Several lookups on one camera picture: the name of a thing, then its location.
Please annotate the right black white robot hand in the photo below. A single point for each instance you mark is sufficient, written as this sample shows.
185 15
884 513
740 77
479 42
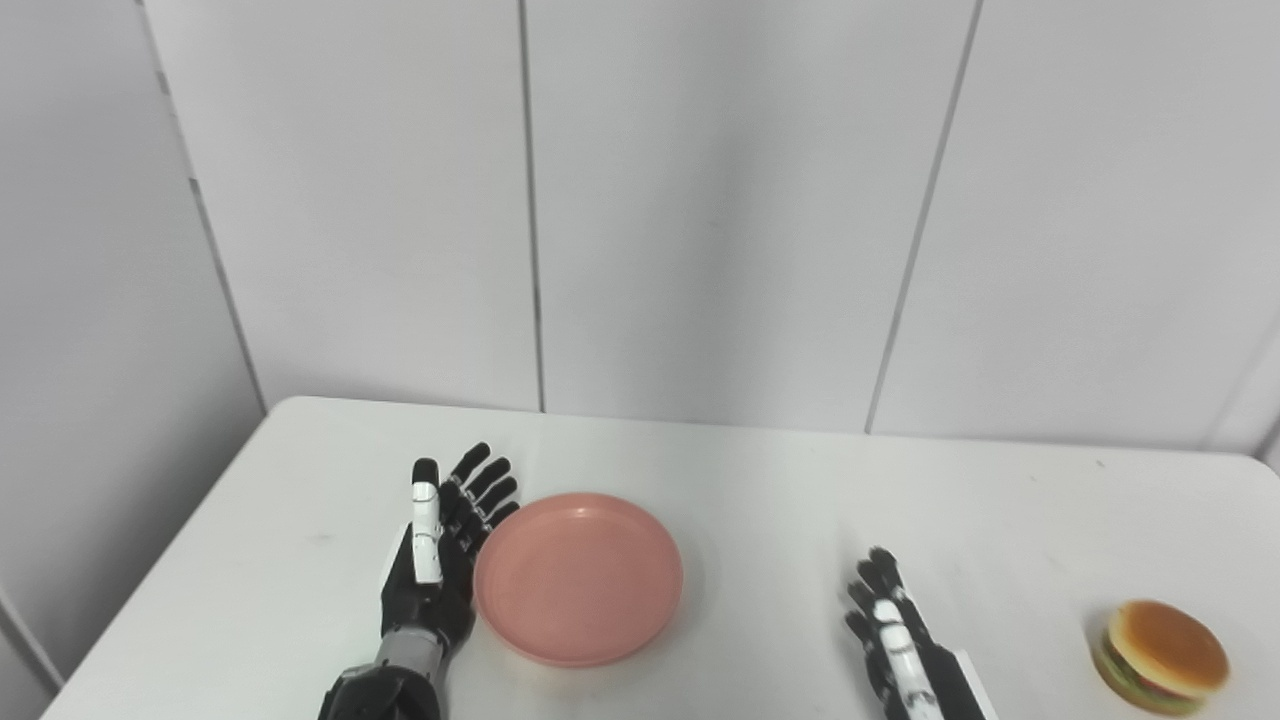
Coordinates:
905 650

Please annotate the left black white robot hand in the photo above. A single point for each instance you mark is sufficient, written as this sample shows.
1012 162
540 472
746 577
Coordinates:
435 560

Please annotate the pink round plate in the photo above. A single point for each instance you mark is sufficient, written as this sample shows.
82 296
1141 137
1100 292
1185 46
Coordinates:
580 578

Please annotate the toy hamburger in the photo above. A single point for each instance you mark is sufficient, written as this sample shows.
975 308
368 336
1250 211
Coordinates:
1160 655

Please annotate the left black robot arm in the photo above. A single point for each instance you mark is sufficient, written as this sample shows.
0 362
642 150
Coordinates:
390 685

